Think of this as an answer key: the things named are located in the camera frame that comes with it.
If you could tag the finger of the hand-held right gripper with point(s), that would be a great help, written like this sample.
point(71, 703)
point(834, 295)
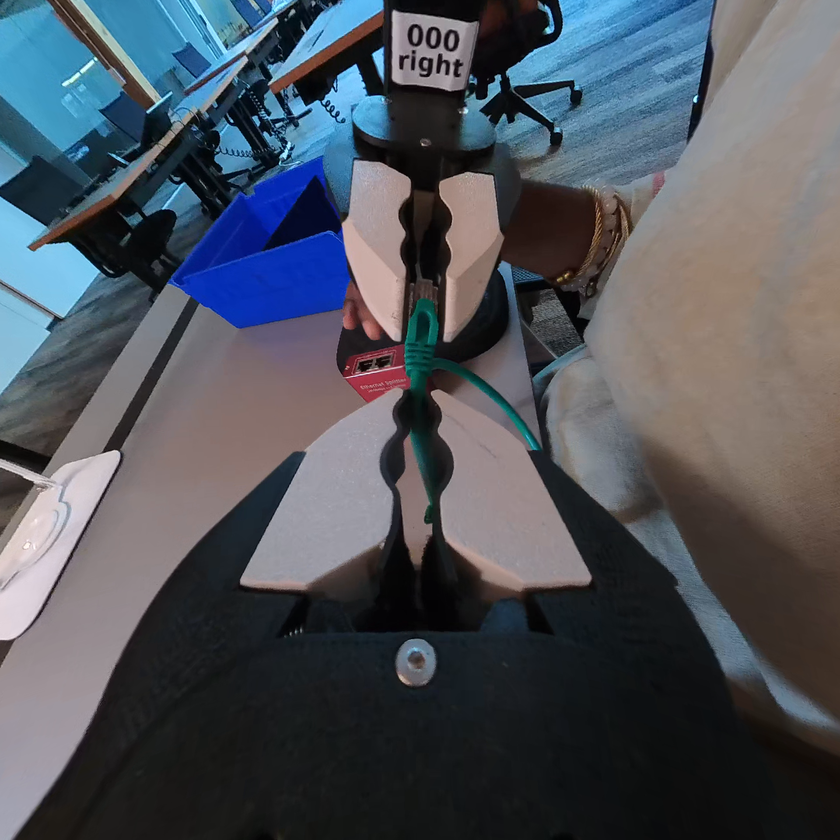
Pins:
point(374, 229)
point(476, 229)

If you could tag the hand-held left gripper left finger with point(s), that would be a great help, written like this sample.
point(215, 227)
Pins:
point(328, 525)

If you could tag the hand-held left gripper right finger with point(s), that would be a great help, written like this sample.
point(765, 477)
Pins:
point(512, 525)

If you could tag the red ethernet splitter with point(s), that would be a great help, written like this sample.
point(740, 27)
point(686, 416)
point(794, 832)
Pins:
point(377, 384)

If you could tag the person's right forearm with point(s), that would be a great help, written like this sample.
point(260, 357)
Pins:
point(722, 229)

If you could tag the person's right hand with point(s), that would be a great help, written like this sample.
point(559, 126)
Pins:
point(544, 223)

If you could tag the black padded wrist rest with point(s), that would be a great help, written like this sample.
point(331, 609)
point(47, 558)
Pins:
point(489, 321)

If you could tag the black office chair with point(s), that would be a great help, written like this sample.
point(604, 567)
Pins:
point(505, 52)

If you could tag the blue plastic bin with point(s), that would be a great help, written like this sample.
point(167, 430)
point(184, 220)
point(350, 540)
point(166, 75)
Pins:
point(262, 282)

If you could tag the person's beige clothing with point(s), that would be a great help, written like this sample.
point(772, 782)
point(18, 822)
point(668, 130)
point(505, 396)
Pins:
point(590, 426)

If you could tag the wooden top office desk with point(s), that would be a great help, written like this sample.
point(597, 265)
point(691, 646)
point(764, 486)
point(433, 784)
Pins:
point(111, 197)
point(328, 49)

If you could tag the black computer monitor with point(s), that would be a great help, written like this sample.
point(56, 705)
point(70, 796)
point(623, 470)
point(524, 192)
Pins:
point(134, 121)

